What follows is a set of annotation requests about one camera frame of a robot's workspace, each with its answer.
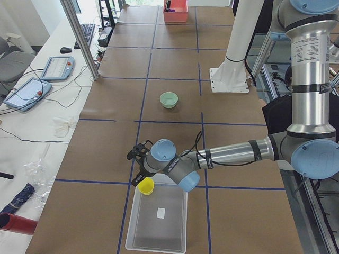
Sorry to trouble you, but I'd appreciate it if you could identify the seated person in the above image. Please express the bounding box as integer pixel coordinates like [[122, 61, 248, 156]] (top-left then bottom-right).
[[261, 66, 295, 135]]

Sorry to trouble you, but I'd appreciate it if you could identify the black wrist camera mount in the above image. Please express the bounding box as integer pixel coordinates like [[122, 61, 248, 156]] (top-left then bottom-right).
[[127, 140, 153, 163]]

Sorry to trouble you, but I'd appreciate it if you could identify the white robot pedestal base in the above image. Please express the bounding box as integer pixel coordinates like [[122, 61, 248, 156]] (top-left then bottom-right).
[[210, 0, 264, 93]]

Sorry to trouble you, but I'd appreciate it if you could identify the folded dark blue umbrella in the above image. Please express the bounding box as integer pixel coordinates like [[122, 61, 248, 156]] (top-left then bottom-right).
[[1, 183, 35, 214]]

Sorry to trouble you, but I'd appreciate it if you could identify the black computer mouse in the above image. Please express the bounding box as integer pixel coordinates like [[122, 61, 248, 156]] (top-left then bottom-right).
[[59, 47, 72, 54]]

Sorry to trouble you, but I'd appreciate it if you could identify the crumpled clear plastic wrap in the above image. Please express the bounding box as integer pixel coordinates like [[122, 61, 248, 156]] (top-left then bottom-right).
[[24, 158, 55, 211]]

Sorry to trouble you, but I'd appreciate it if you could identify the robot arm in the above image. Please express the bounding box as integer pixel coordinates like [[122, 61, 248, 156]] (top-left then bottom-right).
[[127, 1, 338, 192]]

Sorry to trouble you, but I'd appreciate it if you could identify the clear plastic storage box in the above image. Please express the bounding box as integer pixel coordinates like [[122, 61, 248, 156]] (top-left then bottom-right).
[[125, 174, 188, 253]]

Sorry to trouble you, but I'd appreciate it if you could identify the red cylinder bottle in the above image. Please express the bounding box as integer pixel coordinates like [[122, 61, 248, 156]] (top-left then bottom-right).
[[1, 213, 38, 235]]

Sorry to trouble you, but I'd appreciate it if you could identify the lower teach pendant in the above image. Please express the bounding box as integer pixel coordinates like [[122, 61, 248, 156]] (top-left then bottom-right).
[[4, 78, 52, 112]]

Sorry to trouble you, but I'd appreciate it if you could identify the pink plastic bin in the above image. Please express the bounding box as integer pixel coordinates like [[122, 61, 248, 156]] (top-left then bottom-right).
[[163, 0, 188, 22]]

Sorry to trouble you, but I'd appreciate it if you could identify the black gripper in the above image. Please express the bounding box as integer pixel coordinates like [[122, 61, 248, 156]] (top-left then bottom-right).
[[131, 157, 155, 185]]

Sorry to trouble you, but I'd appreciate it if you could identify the crumpled white tissue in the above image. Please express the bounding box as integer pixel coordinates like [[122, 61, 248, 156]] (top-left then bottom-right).
[[52, 117, 77, 138]]

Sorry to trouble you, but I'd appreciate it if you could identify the upper teach pendant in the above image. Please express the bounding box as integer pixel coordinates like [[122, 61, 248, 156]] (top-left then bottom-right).
[[40, 56, 75, 81]]

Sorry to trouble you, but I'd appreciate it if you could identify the grey office chair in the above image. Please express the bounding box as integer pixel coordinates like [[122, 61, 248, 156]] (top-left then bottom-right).
[[1, 37, 35, 90]]

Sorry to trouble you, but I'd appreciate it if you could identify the aluminium frame post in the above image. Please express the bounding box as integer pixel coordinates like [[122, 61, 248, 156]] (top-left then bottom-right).
[[60, 0, 100, 80]]

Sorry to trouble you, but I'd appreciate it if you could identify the mint green bowl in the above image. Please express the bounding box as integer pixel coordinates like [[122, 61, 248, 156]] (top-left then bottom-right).
[[159, 92, 179, 108]]

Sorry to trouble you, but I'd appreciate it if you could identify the black keyboard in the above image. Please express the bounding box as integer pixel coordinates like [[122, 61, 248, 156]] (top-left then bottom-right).
[[81, 23, 96, 46]]

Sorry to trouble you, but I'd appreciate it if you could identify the teach pendant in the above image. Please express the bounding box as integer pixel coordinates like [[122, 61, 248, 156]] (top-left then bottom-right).
[[40, 56, 75, 81], [4, 78, 52, 112]]

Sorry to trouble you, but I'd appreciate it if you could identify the yellow plastic cup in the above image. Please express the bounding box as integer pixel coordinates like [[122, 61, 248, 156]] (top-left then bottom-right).
[[137, 177, 155, 195]]

